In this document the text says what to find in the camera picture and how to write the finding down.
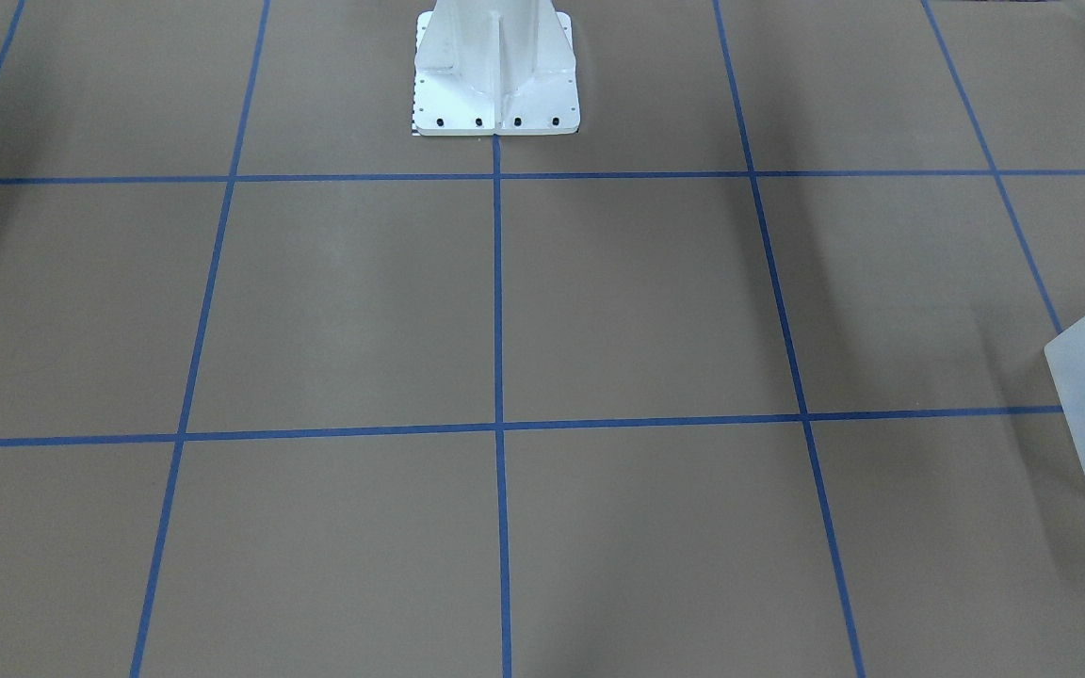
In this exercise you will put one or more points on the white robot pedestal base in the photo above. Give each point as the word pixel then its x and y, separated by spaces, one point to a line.
pixel 494 68

